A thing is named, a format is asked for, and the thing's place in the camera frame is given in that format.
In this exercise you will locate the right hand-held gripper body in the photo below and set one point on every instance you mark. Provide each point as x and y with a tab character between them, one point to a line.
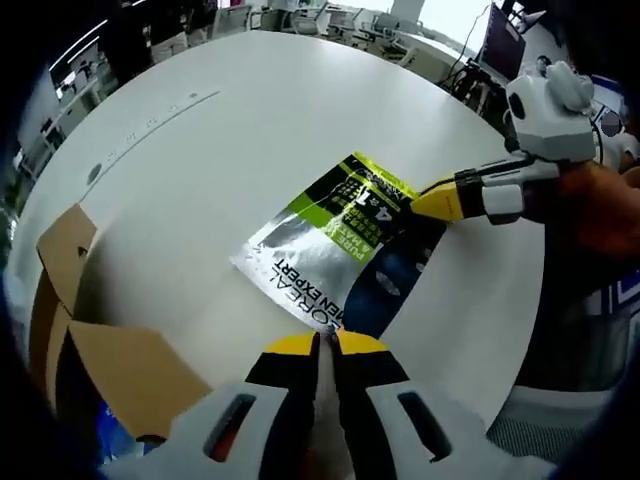
550	120

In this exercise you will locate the dark computer monitor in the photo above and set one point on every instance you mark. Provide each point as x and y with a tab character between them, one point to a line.
502	45

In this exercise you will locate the grey mesh chair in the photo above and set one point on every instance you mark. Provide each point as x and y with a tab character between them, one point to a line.
550	430

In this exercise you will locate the white table socket panel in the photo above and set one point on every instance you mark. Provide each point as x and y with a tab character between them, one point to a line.
150	125

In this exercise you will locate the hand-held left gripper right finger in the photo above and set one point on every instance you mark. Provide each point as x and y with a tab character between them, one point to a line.
410	440

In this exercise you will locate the silver green soft packet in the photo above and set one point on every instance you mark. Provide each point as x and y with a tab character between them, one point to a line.
310	250

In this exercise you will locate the brown cardboard shoe box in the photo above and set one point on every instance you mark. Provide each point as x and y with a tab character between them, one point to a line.
135	370

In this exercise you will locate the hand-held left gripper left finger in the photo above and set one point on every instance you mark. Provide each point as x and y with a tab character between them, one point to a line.
200	440

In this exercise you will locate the group of white office chairs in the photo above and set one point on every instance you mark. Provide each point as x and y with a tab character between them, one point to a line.
232	20

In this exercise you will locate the person's dark clothing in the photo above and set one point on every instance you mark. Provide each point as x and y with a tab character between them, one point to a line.
575	330

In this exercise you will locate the person's right hand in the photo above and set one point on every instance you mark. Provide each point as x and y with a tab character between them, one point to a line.
575	200

